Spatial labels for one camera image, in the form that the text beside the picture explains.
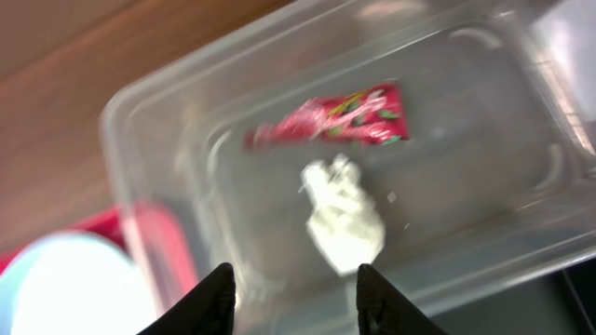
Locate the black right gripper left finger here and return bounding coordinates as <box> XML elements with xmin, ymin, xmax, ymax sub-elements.
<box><xmin>138</xmin><ymin>262</ymin><xmax>236</xmax><ymax>335</ymax></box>

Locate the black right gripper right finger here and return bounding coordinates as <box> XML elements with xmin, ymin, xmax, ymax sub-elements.
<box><xmin>356</xmin><ymin>264</ymin><xmax>447</xmax><ymax>335</ymax></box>

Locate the white tissue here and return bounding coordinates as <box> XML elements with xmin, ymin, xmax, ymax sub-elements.
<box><xmin>301</xmin><ymin>154</ymin><xmax>386</xmax><ymax>276</ymax></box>

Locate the red snack wrapper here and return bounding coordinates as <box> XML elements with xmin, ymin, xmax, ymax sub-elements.
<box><xmin>244</xmin><ymin>82</ymin><xmax>410</xmax><ymax>149</ymax></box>

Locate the red plastic tray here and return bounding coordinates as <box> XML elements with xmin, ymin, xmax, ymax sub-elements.
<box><xmin>0</xmin><ymin>200</ymin><xmax>200</xmax><ymax>317</ymax></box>

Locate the light blue plate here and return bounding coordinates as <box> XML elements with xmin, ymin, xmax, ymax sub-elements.
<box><xmin>1</xmin><ymin>233</ymin><xmax>158</xmax><ymax>335</ymax></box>

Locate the black plastic bin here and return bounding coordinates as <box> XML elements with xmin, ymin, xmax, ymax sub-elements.
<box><xmin>432</xmin><ymin>260</ymin><xmax>595</xmax><ymax>335</ymax></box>

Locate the clear plastic bin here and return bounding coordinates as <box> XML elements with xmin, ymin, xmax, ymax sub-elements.
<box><xmin>102</xmin><ymin>1</ymin><xmax>595</xmax><ymax>334</ymax></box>

